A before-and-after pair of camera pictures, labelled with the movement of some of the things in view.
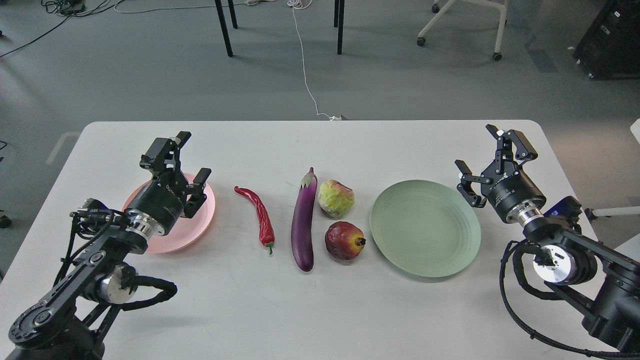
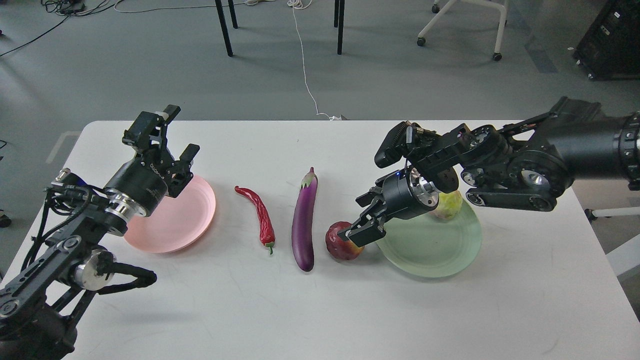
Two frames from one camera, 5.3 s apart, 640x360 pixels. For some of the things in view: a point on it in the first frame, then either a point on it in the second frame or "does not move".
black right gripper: [509, 191] → [405, 194]
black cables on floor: [70, 8] does not move
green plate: [424, 229] does not move
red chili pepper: [266, 232] does not move
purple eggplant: [303, 221] does not move
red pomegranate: [343, 240] does not move
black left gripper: [156, 206] → [139, 185]
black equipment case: [610, 48] does not move
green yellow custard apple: [335, 198] → [449, 205]
